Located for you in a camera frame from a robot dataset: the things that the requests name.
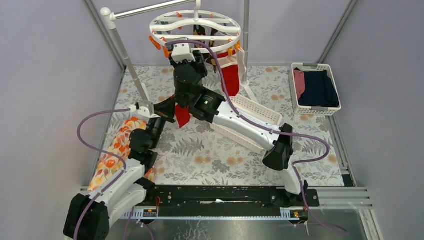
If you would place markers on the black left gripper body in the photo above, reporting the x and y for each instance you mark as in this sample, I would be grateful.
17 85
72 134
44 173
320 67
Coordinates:
166 110

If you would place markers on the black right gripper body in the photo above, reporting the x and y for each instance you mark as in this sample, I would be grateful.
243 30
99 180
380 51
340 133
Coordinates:
199 63

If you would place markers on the red snowflake sock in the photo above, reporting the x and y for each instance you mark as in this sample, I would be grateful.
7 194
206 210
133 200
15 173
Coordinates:
230 69

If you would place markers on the white round clip hanger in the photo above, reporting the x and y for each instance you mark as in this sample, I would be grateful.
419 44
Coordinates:
216 30

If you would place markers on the orange clip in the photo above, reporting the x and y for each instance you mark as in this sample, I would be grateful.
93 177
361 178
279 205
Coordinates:
155 43
230 52

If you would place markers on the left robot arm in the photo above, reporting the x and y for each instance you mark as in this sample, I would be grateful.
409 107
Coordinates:
91 216

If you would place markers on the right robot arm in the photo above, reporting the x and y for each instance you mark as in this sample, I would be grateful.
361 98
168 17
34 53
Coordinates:
193 100

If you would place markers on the white rack right foot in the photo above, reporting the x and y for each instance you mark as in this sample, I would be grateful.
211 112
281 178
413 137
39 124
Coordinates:
245 85

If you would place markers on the floral grey tablecloth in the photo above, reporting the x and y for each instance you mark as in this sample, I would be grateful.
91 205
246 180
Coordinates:
197 155

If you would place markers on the white perforated sock basket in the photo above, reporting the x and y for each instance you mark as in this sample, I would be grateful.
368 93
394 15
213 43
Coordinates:
258 111

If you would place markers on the floral orange cloth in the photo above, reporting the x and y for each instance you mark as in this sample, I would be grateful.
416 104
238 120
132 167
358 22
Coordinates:
109 163

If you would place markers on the grey left rack pole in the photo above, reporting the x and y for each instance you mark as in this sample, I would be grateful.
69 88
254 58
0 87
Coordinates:
105 13

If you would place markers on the grey horizontal rack bar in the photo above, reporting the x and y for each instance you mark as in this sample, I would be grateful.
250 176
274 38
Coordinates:
138 11

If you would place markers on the pink garment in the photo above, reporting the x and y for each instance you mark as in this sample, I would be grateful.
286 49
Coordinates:
299 80

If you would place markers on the white basket with clothes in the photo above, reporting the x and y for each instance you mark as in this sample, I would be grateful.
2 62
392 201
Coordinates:
311 110

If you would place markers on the navy garment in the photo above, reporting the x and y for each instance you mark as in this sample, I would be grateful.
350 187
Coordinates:
319 90

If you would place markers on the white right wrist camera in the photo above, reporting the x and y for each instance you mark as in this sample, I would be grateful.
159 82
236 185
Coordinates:
181 50

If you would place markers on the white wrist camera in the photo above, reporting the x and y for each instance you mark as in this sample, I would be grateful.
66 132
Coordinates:
144 108
181 50

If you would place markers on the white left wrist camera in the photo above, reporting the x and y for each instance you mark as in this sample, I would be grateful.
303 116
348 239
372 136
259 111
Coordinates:
144 108

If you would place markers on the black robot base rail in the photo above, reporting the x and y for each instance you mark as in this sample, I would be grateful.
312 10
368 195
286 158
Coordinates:
254 202

